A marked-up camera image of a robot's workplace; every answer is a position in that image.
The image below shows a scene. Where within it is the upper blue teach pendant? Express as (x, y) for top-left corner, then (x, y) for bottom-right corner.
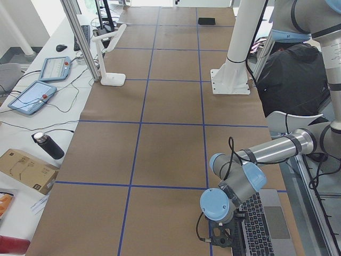
(39, 56), (71, 82)

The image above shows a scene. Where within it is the black keyboard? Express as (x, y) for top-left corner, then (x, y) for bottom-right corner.
(73, 25), (91, 52)

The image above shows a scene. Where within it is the lower blue teach pendant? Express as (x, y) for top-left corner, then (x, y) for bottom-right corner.
(7, 81), (57, 115)

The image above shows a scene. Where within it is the black computer mouse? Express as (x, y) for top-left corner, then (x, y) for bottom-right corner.
(55, 44), (67, 52)

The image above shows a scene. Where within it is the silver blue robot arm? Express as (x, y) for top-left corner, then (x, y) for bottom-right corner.
(210, 1), (340, 223)

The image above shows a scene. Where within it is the blue teach pendant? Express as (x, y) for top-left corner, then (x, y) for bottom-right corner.
(7, 81), (57, 115)
(39, 56), (71, 82)

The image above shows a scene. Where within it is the aluminium frame post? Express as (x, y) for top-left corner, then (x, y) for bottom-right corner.
(60, 0), (100, 82)

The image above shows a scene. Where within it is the person in black jacket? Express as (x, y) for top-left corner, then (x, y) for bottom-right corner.
(256, 42), (329, 117)

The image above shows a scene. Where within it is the brown cardboard box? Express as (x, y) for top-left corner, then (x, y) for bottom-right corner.
(1, 149), (59, 195)

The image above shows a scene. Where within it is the black water bottle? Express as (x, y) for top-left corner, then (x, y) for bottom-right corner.
(33, 132), (64, 159)

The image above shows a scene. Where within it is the white desk lamp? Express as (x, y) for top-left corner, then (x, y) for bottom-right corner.
(91, 23), (127, 86)

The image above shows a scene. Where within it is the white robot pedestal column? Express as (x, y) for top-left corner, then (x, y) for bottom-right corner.
(210, 0), (267, 95)

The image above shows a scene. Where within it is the black mouse pad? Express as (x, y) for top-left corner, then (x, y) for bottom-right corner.
(198, 17), (216, 26)

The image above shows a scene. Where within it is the grey laptop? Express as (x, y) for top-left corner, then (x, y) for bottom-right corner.
(232, 189), (296, 255)

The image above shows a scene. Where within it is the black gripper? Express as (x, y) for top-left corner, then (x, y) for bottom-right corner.
(209, 211), (246, 246)

